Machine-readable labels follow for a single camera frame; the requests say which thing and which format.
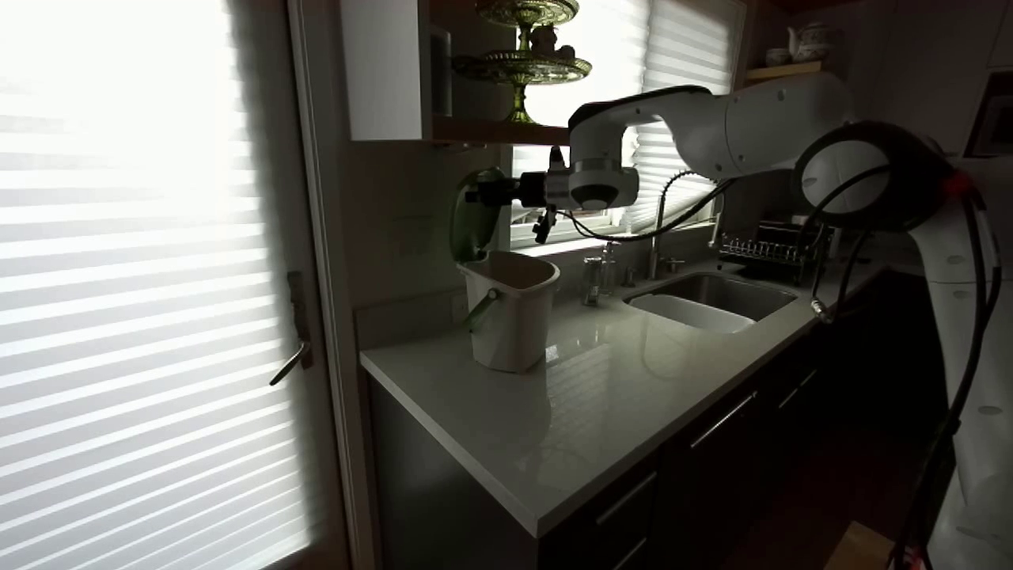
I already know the green tiered cake stand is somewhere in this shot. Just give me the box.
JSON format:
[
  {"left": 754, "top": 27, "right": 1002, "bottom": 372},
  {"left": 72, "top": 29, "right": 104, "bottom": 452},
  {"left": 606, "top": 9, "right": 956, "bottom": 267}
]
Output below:
[{"left": 454, "top": 0, "right": 592, "bottom": 128}]

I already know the door lever handle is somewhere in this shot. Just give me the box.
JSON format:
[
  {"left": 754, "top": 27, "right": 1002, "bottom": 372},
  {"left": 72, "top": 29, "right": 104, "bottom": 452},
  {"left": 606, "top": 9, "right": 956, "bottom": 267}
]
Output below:
[{"left": 270, "top": 269, "right": 313, "bottom": 388}]

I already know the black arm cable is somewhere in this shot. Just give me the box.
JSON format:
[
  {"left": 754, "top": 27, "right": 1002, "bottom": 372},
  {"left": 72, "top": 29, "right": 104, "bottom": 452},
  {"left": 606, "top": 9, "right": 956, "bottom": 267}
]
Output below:
[{"left": 566, "top": 119, "right": 1006, "bottom": 570}]

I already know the white kitchen sink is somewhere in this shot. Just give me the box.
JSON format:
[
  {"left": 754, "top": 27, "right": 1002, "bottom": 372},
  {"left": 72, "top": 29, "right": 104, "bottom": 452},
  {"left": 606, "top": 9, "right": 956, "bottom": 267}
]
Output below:
[{"left": 626, "top": 272, "right": 793, "bottom": 333}]

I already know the wooden wall shelf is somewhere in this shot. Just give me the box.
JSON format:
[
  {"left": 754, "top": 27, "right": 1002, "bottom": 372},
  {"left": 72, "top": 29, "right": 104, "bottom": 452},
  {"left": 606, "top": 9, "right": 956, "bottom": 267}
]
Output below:
[{"left": 338, "top": 0, "right": 562, "bottom": 142}]

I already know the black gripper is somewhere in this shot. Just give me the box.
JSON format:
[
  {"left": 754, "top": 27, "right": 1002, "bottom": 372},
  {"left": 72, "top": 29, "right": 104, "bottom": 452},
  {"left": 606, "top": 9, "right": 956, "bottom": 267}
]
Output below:
[{"left": 465, "top": 172, "right": 543, "bottom": 206}]

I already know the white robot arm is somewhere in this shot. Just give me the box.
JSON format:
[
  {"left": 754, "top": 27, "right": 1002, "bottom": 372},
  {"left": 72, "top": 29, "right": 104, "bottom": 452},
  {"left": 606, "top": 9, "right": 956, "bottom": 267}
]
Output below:
[{"left": 465, "top": 73, "right": 1013, "bottom": 570}]

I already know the chrome sink faucet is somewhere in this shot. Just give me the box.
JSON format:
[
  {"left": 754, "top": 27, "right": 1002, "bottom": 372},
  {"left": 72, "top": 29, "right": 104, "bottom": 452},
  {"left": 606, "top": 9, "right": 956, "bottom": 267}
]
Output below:
[{"left": 648, "top": 169, "right": 722, "bottom": 278}]

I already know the dark lower counter cabinet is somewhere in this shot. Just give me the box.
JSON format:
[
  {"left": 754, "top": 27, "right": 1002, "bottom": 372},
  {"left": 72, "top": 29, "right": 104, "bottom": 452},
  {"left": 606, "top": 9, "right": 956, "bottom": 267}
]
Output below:
[{"left": 360, "top": 269, "right": 883, "bottom": 570}]

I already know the chrome soap dispenser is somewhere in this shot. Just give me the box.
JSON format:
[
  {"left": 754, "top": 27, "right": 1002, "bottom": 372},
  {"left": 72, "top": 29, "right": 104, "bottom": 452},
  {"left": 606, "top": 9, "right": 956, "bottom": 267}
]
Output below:
[{"left": 581, "top": 257, "right": 608, "bottom": 307}]

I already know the black dish rack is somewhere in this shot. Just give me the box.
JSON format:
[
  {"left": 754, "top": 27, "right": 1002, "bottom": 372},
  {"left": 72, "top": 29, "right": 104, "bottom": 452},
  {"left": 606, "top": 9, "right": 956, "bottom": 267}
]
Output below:
[{"left": 717, "top": 221, "right": 827, "bottom": 286}]

